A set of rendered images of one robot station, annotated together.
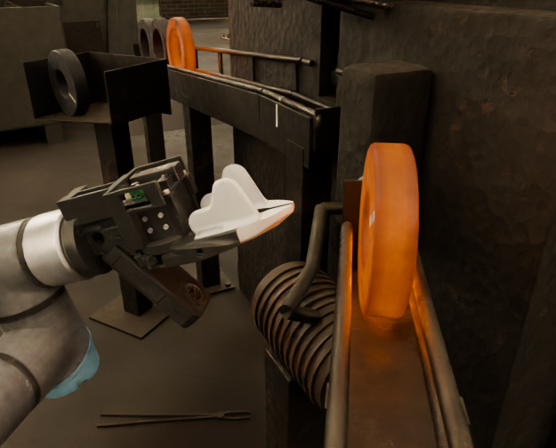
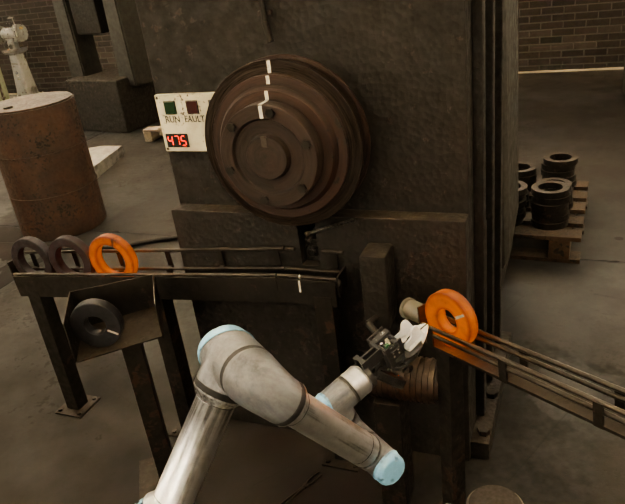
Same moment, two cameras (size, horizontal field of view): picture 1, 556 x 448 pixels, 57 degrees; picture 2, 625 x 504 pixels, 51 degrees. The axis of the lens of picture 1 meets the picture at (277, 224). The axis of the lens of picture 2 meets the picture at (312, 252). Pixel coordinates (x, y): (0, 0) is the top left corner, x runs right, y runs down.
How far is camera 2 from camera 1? 1.35 m
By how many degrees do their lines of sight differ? 35
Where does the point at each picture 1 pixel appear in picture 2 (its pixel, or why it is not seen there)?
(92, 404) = not seen: outside the picture
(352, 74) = (368, 259)
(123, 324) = not seen: hidden behind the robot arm
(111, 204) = (387, 353)
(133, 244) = (393, 364)
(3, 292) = (348, 412)
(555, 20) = (446, 222)
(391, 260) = (473, 325)
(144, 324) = not seen: hidden behind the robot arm
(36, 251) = (361, 386)
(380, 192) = (462, 308)
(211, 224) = (411, 343)
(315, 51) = (294, 241)
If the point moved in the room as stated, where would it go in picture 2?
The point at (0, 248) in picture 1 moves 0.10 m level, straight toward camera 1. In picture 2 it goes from (345, 394) to (388, 398)
